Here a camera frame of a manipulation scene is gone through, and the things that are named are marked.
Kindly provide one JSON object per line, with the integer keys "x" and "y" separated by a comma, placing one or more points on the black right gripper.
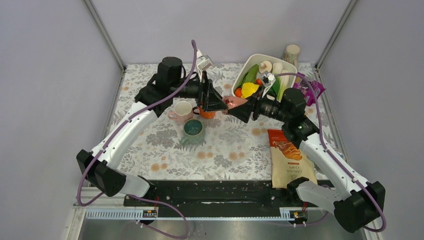
{"x": 243, "y": 111}

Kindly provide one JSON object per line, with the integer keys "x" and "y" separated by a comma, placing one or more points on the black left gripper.
{"x": 212, "y": 100}

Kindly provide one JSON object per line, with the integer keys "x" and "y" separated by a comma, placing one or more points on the orange mug black handle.
{"x": 204, "y": 114}

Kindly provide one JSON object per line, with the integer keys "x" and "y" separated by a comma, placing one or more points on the small pink cup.
{"x": 233, "y": 101}

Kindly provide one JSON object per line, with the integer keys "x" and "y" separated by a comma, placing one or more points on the pink white mug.
{"x": 181, "y": 113}

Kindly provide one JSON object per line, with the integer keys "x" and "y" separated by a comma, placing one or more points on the teal green ceramic mug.
{"x": 193, "y": 132}

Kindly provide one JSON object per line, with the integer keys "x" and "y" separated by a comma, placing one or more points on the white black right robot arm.
{"x": 355, "y": 203}

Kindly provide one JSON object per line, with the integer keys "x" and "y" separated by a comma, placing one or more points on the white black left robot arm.
{"x": 99, "y": 166}

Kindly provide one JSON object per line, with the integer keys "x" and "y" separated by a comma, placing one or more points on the orange carrot toy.
{"x": 238, "y": 92}

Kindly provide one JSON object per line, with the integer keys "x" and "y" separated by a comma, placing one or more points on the yellow napa cabbage toy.
{"x": 248, "y": 89}

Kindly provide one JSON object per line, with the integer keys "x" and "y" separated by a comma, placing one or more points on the white rectangular bin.
{"x": 257, "y": 59}

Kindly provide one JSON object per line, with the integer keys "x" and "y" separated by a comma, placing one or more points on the floral patterned tablecloth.
{"x": 231, "y": 150}

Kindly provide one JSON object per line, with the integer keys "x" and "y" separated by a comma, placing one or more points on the white green bok choy toy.
{"x": 281, "y": 82}

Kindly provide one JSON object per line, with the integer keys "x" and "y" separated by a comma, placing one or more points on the beige mushroom toy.
{"x": 265, "y": 67}

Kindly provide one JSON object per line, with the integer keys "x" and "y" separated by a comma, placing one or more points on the purple snack packet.
{"x": 308, "y": 90}

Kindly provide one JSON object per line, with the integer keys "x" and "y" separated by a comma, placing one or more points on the cassava chips bag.
{"x": 288, "y": 162}

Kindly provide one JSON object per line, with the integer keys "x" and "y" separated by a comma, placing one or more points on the beige patterned cup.
{"x": 291, "y": 54}

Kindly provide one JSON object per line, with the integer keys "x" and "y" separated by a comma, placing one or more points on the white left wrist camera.
{"x": 203, "y": 62}

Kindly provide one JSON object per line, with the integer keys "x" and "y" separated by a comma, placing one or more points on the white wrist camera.
{"x": 203, "y": 62}
{"x": 267, "y": 79}

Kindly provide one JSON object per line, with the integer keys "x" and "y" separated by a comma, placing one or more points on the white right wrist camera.
{"x": 267, "y": 79}

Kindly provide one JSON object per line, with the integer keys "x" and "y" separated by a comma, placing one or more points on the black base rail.
{"x": 262, "y": 192}

